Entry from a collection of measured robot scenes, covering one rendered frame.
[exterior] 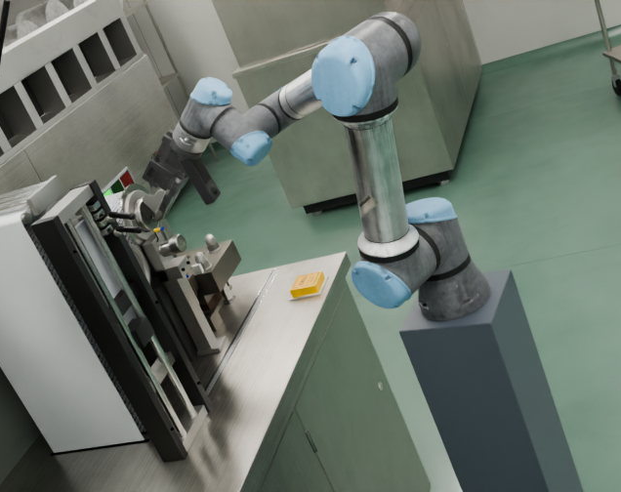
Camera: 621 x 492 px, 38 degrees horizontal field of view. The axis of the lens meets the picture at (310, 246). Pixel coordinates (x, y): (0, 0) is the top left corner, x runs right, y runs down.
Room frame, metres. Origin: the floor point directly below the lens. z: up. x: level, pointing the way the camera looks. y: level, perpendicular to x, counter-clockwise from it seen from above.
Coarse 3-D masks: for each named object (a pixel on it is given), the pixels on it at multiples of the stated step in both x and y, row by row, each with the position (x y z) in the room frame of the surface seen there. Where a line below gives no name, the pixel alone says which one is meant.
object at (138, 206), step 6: (138, 204) 1.90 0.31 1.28; (144, 204) 1.91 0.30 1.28; (138, 210) 1.89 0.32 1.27; (144, 210) 1.90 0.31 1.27; (150, 210) 1.93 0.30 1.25; (138, 216) 1.88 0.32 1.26; (144, 216) 1.89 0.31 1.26; (150, 216) 1.91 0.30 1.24; (138, 222) 1.88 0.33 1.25; (144, 222) 1.88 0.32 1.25; (150, 222) 1.90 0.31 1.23; (144, 228) 1.89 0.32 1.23; (150, 228) 1.89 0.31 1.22
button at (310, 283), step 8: (312, 272) 1.99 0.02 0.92; (320, 272) 1.97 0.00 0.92; (296, 280) 1.99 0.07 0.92; (304, 280) 1.97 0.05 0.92; (312, 280) 1.95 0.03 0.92; (320, 280) 1.95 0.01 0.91; (296, 288) 1.94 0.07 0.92; (304, 288) 1.93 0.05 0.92; (312, 288) 1.92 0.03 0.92; (296, 296) 1.94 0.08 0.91
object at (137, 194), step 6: (132, 192) 1.92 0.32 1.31; (138, 192) 1.93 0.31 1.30; (144, 192) 1.95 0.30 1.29; (132, 198) 1.91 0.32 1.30; (138, 198) 1.92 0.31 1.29; (132, 204) 1.90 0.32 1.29; (126, 210) 1.88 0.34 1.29; (132, 210) 1.89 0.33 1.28; (132, 222) 1.87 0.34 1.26; (138, 234) 1.87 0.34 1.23; (144, 234) 1.88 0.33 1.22; (150, 234) 1.91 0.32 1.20
